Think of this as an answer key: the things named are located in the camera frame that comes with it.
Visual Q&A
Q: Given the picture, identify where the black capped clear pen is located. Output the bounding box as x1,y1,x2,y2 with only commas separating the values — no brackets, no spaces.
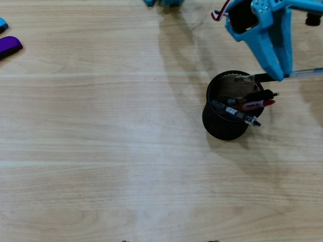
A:
234,67,323,84

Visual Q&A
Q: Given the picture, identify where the red white servo cable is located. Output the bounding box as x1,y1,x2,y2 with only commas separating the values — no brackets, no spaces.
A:
210,0,233,23

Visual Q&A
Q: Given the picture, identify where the grey grip clear pen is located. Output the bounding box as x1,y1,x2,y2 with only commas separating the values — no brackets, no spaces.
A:
210,100,262,128

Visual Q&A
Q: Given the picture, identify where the purple plastic object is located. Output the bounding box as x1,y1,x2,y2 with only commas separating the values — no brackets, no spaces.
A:
0,36,24,61

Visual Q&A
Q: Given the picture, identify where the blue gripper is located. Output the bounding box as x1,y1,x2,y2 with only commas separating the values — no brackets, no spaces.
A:
224,0,294,82

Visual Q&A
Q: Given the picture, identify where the black mesh pen holder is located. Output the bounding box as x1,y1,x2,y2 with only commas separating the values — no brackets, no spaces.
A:
201,71,266,141

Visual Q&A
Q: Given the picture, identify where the black retractable pen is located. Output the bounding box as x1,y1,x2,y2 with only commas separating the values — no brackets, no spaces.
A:
221,89,280,106

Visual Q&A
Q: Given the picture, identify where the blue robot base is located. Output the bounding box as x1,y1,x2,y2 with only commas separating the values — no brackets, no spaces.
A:
143,0,185,8

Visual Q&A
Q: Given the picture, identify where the red retractable pen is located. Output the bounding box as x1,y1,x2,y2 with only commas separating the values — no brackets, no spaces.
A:
234,99,276,112

